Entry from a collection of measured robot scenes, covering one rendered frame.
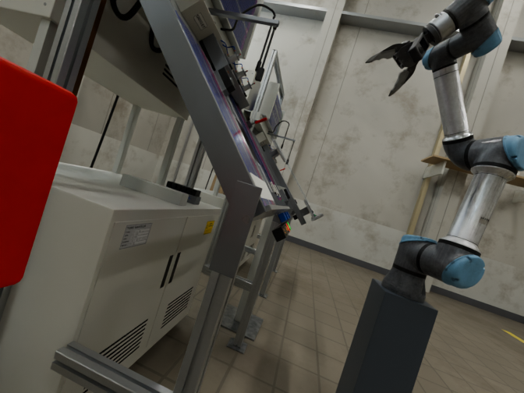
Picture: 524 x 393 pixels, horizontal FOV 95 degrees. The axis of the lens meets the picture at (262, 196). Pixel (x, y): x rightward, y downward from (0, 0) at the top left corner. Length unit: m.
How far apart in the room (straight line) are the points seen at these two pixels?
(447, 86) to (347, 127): 4.29
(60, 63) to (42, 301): 0.53
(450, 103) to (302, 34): 5.33
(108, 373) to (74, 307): 0.16
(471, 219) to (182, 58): 0.97
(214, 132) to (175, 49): 0.21
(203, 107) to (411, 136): 5.25
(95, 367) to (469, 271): 1.02
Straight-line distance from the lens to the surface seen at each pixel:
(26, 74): 0.23
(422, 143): 5.67
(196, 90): 0.57
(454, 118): 1.18
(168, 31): 0.67
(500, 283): 6.21
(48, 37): 0.89
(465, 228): 1.03
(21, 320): 0.83
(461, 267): 0.98
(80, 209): 0.68
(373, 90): 5.77
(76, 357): 0.70
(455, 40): 1.15
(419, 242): 1.08
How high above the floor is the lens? 0.75
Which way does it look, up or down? level
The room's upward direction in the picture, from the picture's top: 18 degrees clockwise
